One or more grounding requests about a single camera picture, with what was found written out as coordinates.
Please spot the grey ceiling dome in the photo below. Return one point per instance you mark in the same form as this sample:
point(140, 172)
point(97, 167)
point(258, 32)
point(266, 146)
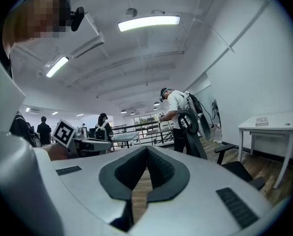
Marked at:
point(131, 11)

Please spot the long ceiling light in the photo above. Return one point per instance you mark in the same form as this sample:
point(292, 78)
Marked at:
point(148, 23)
point(57, 66)

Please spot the grey book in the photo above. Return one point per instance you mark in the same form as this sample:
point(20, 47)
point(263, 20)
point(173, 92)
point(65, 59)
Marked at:
point(262, 121)

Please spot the black office chair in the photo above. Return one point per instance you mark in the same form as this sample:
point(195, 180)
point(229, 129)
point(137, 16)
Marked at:
point(193, 141)

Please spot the clear plastic water bottle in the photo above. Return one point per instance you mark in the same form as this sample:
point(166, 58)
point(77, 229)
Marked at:
point(218, 133)

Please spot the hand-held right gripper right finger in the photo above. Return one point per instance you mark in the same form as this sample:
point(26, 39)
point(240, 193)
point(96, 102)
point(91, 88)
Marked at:
point(198, 205)

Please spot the black head camera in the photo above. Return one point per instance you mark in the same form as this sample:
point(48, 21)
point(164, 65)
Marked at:
point(77, 18)

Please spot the person's head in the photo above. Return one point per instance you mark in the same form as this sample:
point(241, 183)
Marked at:
point(38, 13)

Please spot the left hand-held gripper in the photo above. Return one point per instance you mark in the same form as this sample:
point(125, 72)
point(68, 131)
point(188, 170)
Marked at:
point(63, 133)

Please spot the person's left forearm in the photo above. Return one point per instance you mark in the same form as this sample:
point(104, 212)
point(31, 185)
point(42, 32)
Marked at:
point(55, 152)

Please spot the white table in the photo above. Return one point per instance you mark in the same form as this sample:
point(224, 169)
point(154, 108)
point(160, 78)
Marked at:
point(276, 124)
point(126, 136)

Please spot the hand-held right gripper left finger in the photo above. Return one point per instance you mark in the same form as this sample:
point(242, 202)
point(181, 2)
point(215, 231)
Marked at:
point(87, 181)

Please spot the person's black clothing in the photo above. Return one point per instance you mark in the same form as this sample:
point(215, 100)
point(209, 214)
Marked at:
point(2, 60)

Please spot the black metal railing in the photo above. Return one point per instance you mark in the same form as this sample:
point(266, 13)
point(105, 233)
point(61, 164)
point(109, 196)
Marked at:
point(119, 126)

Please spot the white ceiling air conditioner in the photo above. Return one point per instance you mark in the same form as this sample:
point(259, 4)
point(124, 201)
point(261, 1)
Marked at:
point(89, 43)

